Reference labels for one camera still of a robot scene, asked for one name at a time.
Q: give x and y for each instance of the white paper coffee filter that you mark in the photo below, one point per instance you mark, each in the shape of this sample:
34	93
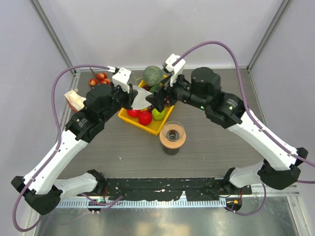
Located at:
140	101

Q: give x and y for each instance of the white slotted cable duct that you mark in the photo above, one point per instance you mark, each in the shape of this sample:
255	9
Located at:
181	203

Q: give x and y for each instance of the red apple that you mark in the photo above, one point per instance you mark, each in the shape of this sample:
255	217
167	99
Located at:
133	113

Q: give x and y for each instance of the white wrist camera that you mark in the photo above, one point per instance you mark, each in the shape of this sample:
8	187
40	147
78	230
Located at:
173	66
121	77

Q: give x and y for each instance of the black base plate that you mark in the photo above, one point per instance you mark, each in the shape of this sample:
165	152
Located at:
166	189

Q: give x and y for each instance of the red yellow cherry bunch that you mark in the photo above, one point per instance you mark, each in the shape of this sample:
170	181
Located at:
98	78

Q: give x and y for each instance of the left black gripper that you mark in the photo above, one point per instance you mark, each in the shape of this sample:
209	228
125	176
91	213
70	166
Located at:
130	96

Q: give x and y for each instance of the clear glass ribbed dripper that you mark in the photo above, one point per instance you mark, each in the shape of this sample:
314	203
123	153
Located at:
173	131

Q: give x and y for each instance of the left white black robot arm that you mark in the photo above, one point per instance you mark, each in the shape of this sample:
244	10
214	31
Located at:
41	188

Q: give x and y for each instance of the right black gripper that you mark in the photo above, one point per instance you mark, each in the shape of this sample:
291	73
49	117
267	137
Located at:
156	99

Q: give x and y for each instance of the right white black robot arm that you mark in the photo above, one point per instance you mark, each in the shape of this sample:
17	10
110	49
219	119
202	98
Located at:
279	168

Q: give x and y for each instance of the light green apple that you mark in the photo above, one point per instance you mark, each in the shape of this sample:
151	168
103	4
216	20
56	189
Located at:
158	115

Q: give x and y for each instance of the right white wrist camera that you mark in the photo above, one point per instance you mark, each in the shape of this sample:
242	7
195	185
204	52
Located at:
173	66

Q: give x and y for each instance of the dark green lime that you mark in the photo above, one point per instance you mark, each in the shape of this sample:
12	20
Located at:
155	89

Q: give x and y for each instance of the red grape bunch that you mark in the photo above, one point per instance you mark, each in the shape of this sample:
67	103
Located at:
166	100

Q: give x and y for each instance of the yellow plastic tray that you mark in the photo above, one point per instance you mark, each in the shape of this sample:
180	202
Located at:
153	128

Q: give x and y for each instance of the green melon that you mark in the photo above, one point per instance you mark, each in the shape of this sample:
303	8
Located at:
152	75

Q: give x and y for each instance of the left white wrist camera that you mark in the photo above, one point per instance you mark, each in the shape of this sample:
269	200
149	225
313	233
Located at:
121	77

